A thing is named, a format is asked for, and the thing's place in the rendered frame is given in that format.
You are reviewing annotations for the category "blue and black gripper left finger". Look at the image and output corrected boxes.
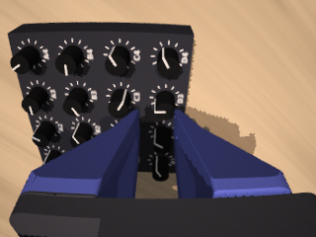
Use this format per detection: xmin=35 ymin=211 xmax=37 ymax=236
xmin=21 ymin=110 xmax=140 ymax=198

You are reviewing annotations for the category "black knob box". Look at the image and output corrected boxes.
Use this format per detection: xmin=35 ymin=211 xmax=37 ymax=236
xmin=8 ymin=22 xmax=195 ymax=182

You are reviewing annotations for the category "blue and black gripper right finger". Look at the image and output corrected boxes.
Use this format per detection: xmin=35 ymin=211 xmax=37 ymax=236
xmin=174 ymin=110 xmax=292 ymax=198

